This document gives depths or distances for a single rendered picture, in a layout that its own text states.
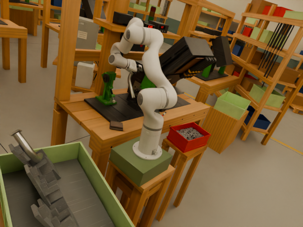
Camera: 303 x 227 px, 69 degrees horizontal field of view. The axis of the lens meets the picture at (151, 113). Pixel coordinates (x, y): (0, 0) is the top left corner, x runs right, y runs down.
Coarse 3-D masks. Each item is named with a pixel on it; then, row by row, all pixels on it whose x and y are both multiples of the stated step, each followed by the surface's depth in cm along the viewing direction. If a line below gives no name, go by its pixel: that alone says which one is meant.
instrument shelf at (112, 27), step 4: (96, 20) 178; (100, 20) 175; (104, 20) 180; (100, 24) 176; (104, 24) 172; (108, 24) 169; (112, 24) 172; (116, 24) 178; (120, 24) 185; (108, 28) 170; (112, 28) 168; (116, 28) 170; (120, 28) 173; (124, 28) 176; (168, 32) 229; (164, 36) 214; (168, 36) 218; (172, 36) 223; (176, 36) 227
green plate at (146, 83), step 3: (144, 78) 200; (147, 78) 198; (144, 81) 199; (147, 81) 197; (150, 81) 196; (141, 84) 201; (144, 84) 199; (147, 84) 197; (150, 84) 195; (153, 84) 198; (141, 87) 201; (144, 87) 199; (147, 87) 197; (150, 87) 195; (153, 87) 200
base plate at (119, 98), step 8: (120, 96) 215; (96, 104) 188; (112, 104) 196; (120, 104) 200; (176, 104) 235; (184, 104) 241; (104, 112) 180; (112, 112) 184; (120, 112) 187; (128, 112) 191; (136, 112) 195; (112, 120) 172; (120, 120) 176
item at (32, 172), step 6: (30, 168) 80; (36, 168) 81; (30, 174) 79; (36, 174) 81; (36, 180) 85; (36, 186) 83; (42, 192) 86; (54, 192) 100; (60, 192) 100; (42, 198) 87; (48, 198) 98; (54, 198) 98; (60, 198) 98; (48, 204) 91
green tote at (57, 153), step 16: (64, 144) 124; (80, 144) 128; (0, 160) 106; (16, 160) 111; (64, 160) 129; (80, 160) 130; (0, 176) 95; (96, 176) 114; (0, 192) 100; (96, 192) 116; (112, 192) 104; (112, 208) 103; (128, 224) 93
